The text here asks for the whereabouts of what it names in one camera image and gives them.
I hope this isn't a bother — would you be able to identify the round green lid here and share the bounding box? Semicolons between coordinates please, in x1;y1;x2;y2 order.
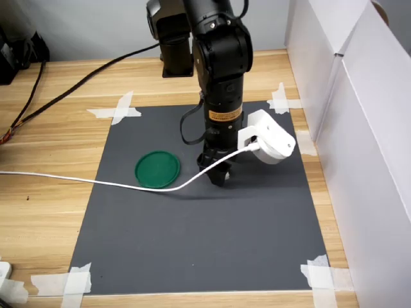
134;150;182;190

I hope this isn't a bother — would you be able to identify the dark grey mat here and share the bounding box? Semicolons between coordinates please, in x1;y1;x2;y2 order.
68;100;332;296

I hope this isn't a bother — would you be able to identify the white masking tape patch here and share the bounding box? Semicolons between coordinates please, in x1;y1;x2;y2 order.
299;254;354;308
0;278;30;305
295;129;319;157
30;262;92;308
267;82;303;115
86;90;143;126

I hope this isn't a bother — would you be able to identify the white partition panel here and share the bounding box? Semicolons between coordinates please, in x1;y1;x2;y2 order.
283;0;371;142
315;0;411;308

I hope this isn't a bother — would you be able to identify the black equipment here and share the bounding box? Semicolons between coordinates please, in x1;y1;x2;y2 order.
0;26;51;86

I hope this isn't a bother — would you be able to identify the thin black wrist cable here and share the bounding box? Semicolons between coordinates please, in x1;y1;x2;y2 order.
179;92;207;146

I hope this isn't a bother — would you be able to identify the white camera box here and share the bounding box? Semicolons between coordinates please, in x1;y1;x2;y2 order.
236;108;297;166

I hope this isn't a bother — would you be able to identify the white camera cable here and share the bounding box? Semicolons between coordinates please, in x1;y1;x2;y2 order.
0;142;260;193

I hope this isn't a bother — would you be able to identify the thick black cable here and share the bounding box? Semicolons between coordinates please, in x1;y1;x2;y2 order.
0;42;161;144

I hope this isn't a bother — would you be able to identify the braided black cable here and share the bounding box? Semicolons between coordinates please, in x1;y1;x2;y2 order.
8;60;48;130

